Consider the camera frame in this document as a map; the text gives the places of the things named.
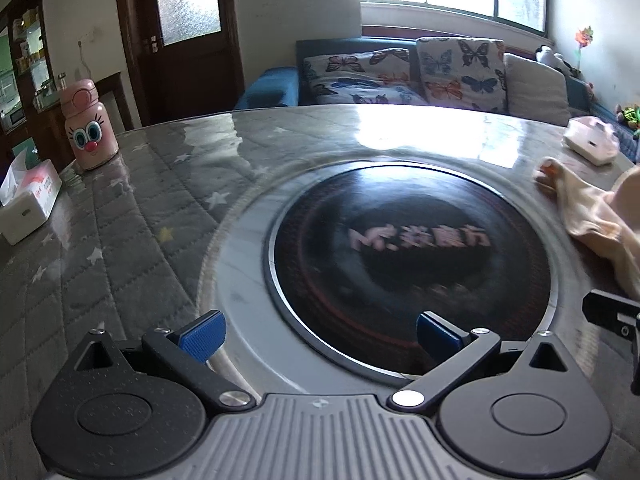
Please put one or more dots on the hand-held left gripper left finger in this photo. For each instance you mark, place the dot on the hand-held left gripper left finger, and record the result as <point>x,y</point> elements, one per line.
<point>202,336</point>

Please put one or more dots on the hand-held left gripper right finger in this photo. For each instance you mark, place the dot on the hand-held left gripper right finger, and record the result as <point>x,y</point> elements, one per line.
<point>437,338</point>

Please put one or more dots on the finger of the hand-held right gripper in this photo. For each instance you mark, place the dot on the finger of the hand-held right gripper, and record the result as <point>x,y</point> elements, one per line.
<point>605,307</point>

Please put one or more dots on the cream cloth garment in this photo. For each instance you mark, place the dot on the cream cloth garment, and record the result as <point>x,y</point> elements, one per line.
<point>590,215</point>

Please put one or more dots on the black round induction cooker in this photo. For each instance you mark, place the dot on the black round induction cooker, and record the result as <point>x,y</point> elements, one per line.
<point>350,285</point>

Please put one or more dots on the pink tissue pack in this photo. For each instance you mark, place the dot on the pink tissue pack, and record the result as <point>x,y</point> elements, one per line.
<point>590,140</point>

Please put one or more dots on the green toy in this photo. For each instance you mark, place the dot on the green toy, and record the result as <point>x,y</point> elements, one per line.
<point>631,115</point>

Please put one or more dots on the white tissue box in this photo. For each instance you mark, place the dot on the white tissue box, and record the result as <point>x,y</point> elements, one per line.
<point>30,210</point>

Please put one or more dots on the beige cushion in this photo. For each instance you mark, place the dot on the beige cushion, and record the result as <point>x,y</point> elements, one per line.
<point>535,90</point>

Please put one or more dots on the pink cartoon face bottle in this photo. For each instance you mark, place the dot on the pink cartoon face bottle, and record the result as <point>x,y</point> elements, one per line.
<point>87,135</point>

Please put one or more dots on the dark wooden side table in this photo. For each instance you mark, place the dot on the dark wooden side table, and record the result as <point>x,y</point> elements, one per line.
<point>112,95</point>

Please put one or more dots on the black and white plush toy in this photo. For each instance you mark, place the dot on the black and white plush toy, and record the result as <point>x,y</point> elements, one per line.
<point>547,55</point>

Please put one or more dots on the blue sofa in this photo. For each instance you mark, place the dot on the blue sofa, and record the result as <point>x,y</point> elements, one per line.
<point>270,85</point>

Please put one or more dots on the dark wooden glass door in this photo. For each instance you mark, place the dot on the dark wooden glass door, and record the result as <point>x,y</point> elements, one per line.
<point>190,75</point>

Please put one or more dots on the square butterfly print pillow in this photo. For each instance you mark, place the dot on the square butterfly print pillow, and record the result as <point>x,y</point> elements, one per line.
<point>460,75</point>

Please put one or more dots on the colourful pinwheel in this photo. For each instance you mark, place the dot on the colourful pinwheel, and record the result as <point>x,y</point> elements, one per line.
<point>584,37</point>

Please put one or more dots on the wide butterfly print pillow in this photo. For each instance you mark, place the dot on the wide butterfly print pillow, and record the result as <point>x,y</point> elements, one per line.
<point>360,75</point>

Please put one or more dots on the dark wooden display cabinet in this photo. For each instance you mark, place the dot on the dark wooden display cabinet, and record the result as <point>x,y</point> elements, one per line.
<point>30,90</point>

